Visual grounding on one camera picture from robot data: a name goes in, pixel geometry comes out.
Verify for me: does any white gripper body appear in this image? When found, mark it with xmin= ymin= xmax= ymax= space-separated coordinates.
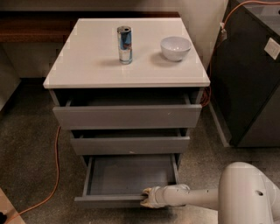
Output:
xmin=148 ymin=186 xmax=166 ymax=208

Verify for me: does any grey bottom drawer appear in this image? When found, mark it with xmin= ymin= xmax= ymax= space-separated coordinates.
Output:
xmin=74 ymin=154 xmax=179 ymax=208

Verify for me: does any grey drawer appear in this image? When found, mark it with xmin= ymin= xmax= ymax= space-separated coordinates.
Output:
xmin=53 ymin=94 xmax=202 ymax=130
xmin=71 ymin=129 xmax=190 ymax=155
xmin=74 ymin=154 xmax=179 ymax=208

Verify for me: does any silver blue redbull can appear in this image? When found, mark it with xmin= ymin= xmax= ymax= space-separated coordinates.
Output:
xmin=117 ymin=26 xmax=132 ymax=64

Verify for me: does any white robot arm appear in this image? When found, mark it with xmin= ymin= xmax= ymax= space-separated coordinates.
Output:
xmin=141 ymin=162 xmax=280 ymax=224

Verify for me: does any grey middle drawer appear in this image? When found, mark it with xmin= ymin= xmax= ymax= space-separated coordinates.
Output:
xmin=71 ymin=129 xmax=190 ymax=155

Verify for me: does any white top drawer cabinet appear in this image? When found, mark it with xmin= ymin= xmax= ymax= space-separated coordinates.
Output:
xmin=44 ymin=17 xmax=210 ymax=162

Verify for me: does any grey top drawer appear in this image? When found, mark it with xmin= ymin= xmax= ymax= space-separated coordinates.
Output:
xmin=53 ymin=94 xmax=202 ymax=130

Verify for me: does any dark grey cabinet right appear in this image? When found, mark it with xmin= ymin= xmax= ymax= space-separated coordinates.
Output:
xmin=208 ymin=0 xmax=280 ymax=147

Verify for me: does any wooden board corner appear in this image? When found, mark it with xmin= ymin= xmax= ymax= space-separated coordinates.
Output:
xmin=0 ymin=188 xmax=25 ymax=224

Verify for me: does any white ceramic bowl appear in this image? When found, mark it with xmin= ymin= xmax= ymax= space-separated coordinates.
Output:
xmin=160 ymin=36 xmax=192 ymax=61

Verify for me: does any dark wooden shelf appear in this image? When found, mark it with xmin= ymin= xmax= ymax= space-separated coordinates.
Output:
xmin=0 ymin=10 xmax=179 ymax=43

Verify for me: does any orange floor cable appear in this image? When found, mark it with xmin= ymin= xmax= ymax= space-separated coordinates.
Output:
xmin=3 ymin=125 xmax=62 ymax=224

